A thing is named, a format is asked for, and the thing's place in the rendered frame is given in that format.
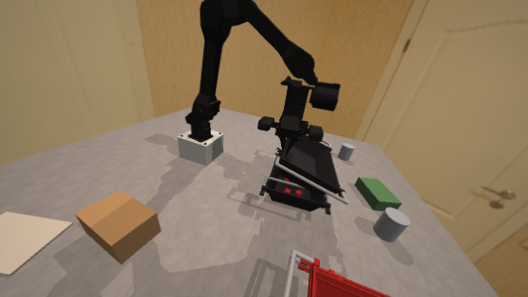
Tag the green flat box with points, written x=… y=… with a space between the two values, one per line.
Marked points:
x=377 y=194

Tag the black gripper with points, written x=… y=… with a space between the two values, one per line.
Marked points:
x=315 y=133

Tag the brown cardboard box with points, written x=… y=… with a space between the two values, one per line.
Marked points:
x=120 y=224

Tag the grey cylinder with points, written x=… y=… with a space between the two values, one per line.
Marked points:
x=391 y=224
x=346 y=152

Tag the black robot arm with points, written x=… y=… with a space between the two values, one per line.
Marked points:
x=217 y=18

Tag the beige flat panel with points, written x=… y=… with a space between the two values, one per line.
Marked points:
x=24 y=236

